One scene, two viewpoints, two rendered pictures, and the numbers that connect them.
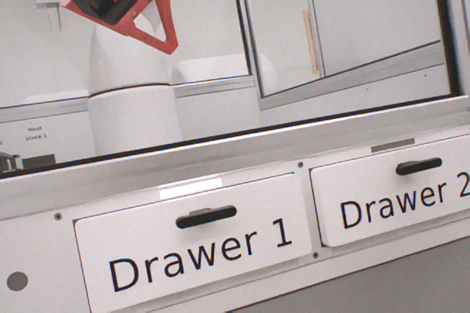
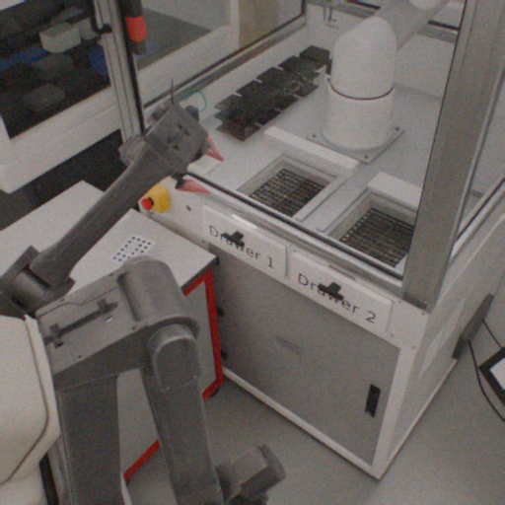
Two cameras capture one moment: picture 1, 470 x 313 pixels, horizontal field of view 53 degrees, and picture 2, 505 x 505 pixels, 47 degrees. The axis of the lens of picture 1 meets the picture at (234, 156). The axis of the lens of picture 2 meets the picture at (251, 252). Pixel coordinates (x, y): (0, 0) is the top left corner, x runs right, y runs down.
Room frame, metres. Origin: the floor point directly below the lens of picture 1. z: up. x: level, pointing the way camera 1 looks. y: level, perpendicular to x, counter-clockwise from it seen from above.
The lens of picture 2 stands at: (0.01, -0.99, 2.01)
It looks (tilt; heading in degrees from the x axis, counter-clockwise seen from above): 45 degrees down; 60
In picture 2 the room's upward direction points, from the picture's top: 2 degrees counter-clockwise
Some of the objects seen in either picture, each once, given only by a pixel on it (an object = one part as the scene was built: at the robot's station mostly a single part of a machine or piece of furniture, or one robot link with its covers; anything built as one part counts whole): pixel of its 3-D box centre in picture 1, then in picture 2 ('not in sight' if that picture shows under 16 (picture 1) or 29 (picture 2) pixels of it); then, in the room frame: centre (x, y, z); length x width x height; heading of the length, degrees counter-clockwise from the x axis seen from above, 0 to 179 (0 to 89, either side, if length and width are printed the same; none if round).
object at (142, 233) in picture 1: (202, 238); (243, 240); (0.59, 0.06, 0.87); 0.29 x 0.02 x 0.11; 110
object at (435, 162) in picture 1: (413, 166); (332, 289); (0.67, -0.25, 0.91); 0.07 x 0.04 x 0.01; 110
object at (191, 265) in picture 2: not in sight; (100, 342); (0.17, 0.34, 0.38); 0.62 x 0.58 x 0.76; 110
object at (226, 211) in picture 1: (203, 215); (236, 237); (0.56, 0.05, 0.91); 0.07 x 0.04 x 0.01; 110
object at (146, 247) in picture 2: not in sight; (133, 254); (0.33, 0.27, 0.78); 0.12 x 0.08 x 0.04; 32
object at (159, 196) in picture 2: not in sight; (155, 197); (0.46, 0.36, 0.88); 0.07 x 0.05 x 0.07; 110
